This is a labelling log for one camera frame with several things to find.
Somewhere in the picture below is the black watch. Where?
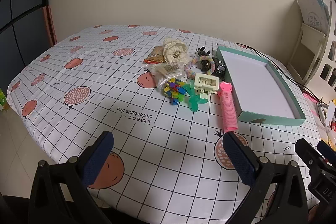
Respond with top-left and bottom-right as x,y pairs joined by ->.
211,56 -> 227,77

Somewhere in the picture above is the black cable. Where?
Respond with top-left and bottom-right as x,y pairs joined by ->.
235,42 -> 306,89
268,61 -> 328,105

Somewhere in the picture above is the bag of cotton swabs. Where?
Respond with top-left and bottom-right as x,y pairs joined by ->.
150,63 -> 185,90

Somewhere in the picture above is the stack of papers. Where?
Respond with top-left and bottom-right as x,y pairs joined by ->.
297,0 -> 332,34

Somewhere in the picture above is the pastel braided hair tie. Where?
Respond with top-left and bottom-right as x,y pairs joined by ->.
184,55 -> 212,80

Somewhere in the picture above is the green box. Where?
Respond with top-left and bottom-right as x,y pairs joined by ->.
0,90 -> 10,111

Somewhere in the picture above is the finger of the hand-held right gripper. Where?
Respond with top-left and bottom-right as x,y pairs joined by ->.
295,139 -> 331,178
317,140 -> 336,168

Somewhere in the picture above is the teal cardboard box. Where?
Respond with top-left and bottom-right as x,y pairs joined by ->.
216,46 -> 306,126

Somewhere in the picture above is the orange snack packet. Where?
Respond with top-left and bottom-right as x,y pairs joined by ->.
143,46 -> 167,64

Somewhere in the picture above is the cream hair claw clip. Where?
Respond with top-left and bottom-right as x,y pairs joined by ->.
194,73 -> 219,96

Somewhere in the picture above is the pink door frame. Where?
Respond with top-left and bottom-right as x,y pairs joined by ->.
42,6 -> 57,47

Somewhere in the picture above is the colourful bead bracelet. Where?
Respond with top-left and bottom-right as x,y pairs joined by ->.
163,77 -> 187,106

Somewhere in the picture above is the yellow red packet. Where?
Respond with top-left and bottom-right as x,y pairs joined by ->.
325,122 -> 336,147

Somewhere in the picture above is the green plastic hair clip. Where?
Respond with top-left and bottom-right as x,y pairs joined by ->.
184,81 -> 209,112

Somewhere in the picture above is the pink plastic comb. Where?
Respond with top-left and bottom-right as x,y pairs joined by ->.
303,91 -> 319,104

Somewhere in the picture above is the pink hair roller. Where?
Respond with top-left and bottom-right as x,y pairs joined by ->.
219,81 -> 239,133

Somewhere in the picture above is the cream knitted scrunchie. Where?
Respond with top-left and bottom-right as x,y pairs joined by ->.
163,37 -> 189,65

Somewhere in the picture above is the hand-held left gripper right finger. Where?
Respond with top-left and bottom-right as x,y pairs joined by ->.
223,132 -> 309,224

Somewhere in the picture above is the dark window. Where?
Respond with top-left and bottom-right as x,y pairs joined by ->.
0,0 -> 50,77

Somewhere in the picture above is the fruit print grid tablecloth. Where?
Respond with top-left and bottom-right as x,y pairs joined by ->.
7,25 -> 336,224

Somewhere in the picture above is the white chair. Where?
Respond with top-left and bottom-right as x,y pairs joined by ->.
286,1 -> 336,98

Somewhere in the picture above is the black hair claw clip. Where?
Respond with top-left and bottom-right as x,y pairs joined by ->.
197,47 -> 216,75

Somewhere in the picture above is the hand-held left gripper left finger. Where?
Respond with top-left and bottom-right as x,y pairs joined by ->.
28,131 -> 114,224

